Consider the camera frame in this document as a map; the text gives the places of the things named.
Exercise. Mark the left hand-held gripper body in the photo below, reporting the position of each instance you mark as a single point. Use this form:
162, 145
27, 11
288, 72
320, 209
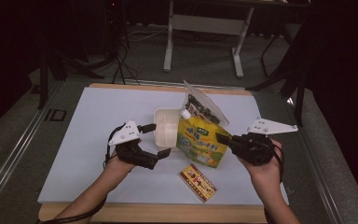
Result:
127, 132

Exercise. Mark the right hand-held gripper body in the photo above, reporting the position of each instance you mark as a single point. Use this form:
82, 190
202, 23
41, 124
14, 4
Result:
254, 149

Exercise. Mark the white plastic container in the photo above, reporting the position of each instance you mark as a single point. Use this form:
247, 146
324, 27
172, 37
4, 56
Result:
166, 130

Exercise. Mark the yellow spouted drink pouch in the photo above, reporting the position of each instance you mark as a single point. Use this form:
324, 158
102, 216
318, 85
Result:
199, 143

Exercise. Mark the person's right hand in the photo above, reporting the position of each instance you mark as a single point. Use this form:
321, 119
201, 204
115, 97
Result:
265, 174

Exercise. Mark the person's left hand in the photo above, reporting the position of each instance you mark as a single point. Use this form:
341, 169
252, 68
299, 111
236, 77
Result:
119, 166

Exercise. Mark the white table mat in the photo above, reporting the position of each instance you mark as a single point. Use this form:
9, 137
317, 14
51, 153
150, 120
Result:
105, 105

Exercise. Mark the yellow red snack packet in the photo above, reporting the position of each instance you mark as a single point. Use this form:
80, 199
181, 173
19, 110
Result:
198, 183

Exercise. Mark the wooden table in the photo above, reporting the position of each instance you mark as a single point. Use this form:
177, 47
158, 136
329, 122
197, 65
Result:
167, 214

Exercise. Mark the black metal stand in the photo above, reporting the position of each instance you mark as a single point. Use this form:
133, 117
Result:
43, 81
299, 93

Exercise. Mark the metal floor rail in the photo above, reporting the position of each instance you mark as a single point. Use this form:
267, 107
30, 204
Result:
317, 168
12, 155

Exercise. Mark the white desk frame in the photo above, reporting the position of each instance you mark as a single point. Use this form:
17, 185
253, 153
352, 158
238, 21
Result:
206, 25

